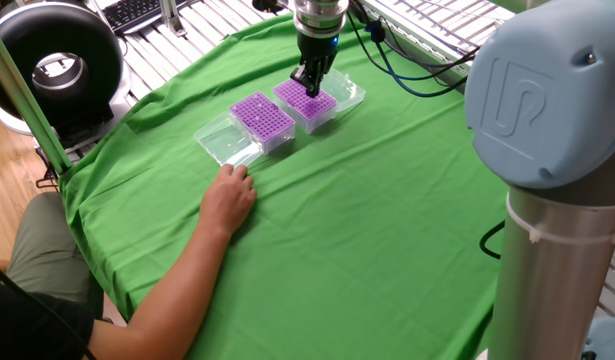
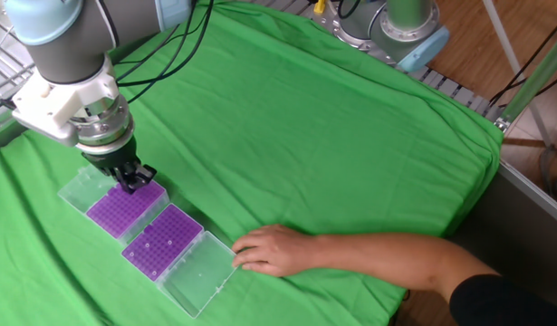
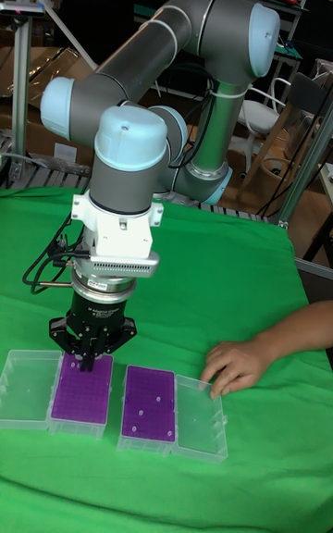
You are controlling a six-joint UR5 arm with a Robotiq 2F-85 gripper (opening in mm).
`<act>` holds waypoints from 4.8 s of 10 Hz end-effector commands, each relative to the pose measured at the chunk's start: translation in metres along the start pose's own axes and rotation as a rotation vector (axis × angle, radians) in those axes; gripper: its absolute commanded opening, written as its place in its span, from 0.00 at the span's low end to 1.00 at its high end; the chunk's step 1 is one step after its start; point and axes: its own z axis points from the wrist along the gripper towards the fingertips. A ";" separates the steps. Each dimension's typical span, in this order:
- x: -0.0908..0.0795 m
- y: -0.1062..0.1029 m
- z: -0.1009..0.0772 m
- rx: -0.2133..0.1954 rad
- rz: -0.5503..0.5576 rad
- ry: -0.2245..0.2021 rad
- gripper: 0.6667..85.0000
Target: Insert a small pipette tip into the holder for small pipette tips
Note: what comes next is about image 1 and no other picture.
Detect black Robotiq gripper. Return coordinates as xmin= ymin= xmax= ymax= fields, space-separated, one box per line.
xmin=290 ymin=32 xmax=340 ymax=99

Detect purple pipette tip box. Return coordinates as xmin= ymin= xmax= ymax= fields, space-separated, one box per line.
xmin=272 ymin=67 xmax=367 ymax=135
xmin=193 ymin=91 xmax=297 ymax=169

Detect bare human forearm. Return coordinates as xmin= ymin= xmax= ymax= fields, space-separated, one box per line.
xmin=88 ymin=223 xmax=233 ymax=360

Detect bare human hand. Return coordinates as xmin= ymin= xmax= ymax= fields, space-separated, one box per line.
xmin=199 ymin=163 xmax=259 ymax=237

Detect silver metal stand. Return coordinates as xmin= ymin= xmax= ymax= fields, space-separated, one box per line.
xmin=159 ymin=0 xmax=188 ymax=39

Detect green table cloth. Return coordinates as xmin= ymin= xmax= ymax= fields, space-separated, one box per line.
xmin=58 ymin=12 xmax=511 ymax=360

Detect black computer keyboard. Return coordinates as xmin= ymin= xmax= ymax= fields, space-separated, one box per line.
xmin=99 ymin=0 xmax=188 ymax=34

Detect olive trousers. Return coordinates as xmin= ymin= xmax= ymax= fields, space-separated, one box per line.
xmin=6 ymin=192 xmax=104 ymax=317

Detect black shirt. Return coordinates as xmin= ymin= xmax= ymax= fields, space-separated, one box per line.
xmin=0 ymin=277 xmax=96 ymax=360

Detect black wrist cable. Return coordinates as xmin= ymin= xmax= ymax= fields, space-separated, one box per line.
xmin=346 ymin=0 xmax=483 ymax=99

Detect green frame post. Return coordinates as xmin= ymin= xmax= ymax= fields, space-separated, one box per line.
xmin=0 ymin=17 xmax=73 ymax=176

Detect black ring-shaped device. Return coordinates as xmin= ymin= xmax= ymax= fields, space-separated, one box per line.
xmin=0 ymin=0 xmax=133 ymax=151

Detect thin black cable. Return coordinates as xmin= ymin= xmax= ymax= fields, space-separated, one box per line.
xmin=0 ymin=257 xmax=98 ymax=360

